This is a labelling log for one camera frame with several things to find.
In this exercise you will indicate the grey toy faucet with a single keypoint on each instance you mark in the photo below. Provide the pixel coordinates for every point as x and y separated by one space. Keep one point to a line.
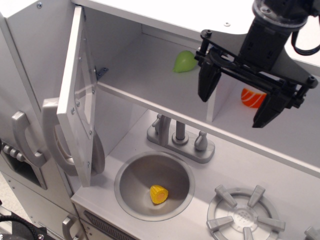
196 147

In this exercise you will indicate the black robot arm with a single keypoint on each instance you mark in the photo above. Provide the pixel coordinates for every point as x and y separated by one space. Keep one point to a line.
286 8

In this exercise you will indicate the orange salmon sushi toy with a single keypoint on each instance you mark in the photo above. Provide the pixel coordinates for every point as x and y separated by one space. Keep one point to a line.
252 98

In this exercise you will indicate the black equipment at corner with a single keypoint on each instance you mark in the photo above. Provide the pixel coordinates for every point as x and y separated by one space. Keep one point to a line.
14 227

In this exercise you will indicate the grey toy stove burner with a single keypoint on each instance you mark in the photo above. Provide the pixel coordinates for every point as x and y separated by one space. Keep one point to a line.
243 214

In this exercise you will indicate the round metal sink bowl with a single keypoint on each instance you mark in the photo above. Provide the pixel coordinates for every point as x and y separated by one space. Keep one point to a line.
139 173

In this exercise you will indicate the dark oven vent grille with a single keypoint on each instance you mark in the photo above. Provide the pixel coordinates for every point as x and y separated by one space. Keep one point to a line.
107 228

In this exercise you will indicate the white toy kitchen cabinet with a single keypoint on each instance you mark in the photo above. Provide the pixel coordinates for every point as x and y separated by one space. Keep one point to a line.
134 45

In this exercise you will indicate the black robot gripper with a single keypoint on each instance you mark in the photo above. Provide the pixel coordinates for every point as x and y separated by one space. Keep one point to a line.
258 58

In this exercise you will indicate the green toy pear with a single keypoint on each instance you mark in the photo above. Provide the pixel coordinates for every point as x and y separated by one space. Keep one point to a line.
185 61

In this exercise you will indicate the grey lower door handle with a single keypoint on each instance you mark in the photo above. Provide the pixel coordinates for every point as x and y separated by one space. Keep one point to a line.
69 229

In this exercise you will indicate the grey fridge door handle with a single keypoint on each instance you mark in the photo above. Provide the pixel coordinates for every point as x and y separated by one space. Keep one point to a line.
20 124

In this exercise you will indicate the yellow toy corn piece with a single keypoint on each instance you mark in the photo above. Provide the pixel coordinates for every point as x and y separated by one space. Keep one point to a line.
158 194

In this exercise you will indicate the grey ice dispenser panel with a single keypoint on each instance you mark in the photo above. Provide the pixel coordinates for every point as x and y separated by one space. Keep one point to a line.
20 165

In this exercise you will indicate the white microwave door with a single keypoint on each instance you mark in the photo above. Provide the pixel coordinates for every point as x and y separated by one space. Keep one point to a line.
68 121

